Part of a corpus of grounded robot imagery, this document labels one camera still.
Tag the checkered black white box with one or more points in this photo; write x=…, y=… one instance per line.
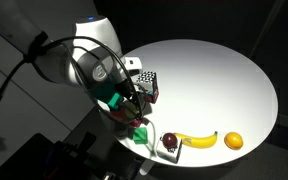
x=148, y=86

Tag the magenta block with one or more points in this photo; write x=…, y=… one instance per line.
x=136, y=123

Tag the yellow lemon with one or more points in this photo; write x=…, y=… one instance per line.
x=233, y=140

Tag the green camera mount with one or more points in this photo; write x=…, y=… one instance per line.
x=115, y=100

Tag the dark green block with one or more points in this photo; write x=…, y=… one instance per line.
x=140, y=135

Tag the white table leg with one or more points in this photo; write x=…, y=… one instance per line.
x=144, y=168

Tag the yellow banana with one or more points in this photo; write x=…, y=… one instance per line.
x=197, y=140

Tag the light green block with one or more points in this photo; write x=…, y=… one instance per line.
x=129, y=111

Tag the white and black box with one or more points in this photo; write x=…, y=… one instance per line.
x=169, y=151

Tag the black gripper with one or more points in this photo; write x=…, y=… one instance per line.
x=130, y=91

